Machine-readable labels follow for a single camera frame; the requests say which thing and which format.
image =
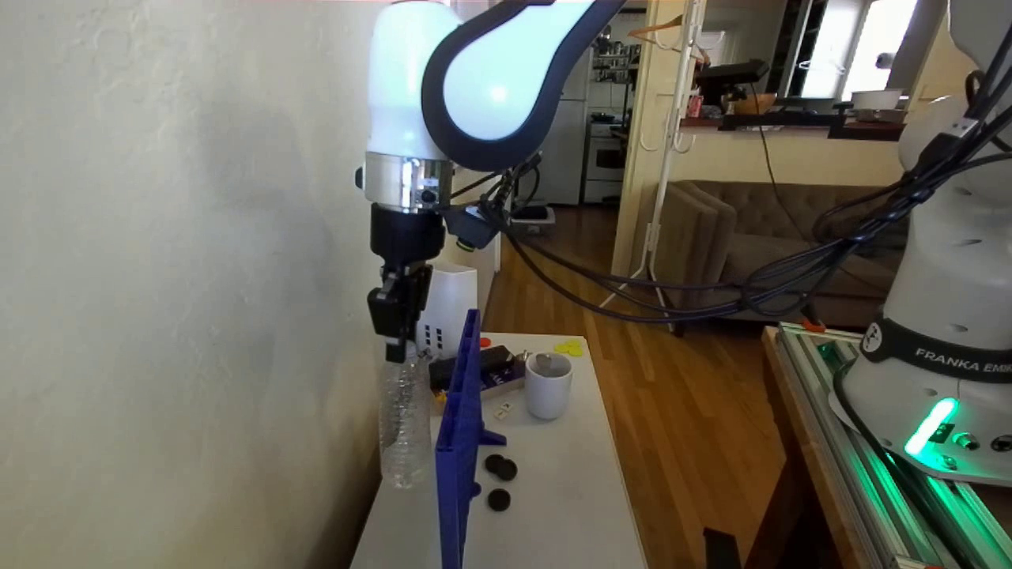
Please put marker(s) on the clear plastic bottle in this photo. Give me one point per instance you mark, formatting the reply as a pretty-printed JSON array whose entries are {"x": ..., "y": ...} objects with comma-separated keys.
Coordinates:
[{"x": 406, "y": 423}]

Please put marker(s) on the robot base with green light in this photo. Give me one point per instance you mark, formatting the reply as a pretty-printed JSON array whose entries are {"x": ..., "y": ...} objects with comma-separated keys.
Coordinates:
[{"x": 934, "y": 370}]

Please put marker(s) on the aluminium rail frame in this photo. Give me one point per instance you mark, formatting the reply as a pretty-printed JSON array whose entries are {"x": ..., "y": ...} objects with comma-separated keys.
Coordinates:
[{"x": 869, "y": 509}]

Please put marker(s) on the black game disc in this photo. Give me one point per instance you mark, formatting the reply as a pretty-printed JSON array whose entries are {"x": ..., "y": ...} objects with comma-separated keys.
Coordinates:
[
  {"x": 493, "y": 464},
  {"x": 496, "y": 500},
  {"x": 506, "y": 471}
]

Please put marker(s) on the blue connect four grid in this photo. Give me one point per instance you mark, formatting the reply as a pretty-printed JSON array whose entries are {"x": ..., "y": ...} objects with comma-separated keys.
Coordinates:
[{"x": 457, "y": 448}]

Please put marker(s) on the white box appliance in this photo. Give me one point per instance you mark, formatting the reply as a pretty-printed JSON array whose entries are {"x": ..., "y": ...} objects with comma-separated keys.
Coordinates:
[{"x": 449, "y": 300}]

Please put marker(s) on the white ceramic mug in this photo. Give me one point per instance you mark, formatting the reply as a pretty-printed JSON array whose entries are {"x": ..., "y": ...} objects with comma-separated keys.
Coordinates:
[{"x": 548, "y": 388}]

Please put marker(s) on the brown sofa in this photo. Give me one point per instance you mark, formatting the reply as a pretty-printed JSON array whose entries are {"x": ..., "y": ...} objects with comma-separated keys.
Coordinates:
[{"x": 718, "y": 232}]

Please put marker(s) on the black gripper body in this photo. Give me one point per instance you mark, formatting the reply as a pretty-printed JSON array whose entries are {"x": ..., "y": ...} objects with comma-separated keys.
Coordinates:
[{"x": 398, "y": 300}]

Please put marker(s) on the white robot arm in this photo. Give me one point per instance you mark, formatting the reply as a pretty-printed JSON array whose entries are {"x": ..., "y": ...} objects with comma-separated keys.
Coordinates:
[{"x": 449, "y": 92}]

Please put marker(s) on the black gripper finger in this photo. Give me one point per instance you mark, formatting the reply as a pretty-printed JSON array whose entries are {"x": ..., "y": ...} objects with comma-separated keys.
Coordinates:
[{"x": 395, "y": 350}]

